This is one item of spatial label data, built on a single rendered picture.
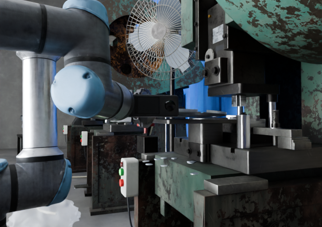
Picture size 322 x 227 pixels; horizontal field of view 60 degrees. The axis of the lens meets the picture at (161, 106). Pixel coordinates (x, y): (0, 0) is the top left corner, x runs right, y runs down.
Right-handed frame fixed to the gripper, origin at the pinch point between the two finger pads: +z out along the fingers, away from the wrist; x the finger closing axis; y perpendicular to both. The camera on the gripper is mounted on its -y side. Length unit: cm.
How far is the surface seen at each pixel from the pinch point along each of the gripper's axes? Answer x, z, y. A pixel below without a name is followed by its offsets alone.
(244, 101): -5.7, 26.8, -22.7
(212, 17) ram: -35.4, 24.4, -12.2
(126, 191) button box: 26.4, 26.1, 18.5
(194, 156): 12.7, 19.2, -7.3
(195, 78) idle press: -43, 161, 15
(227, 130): 3.8, 27.0, -17.2
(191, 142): 8.2, 20.1, -6.3
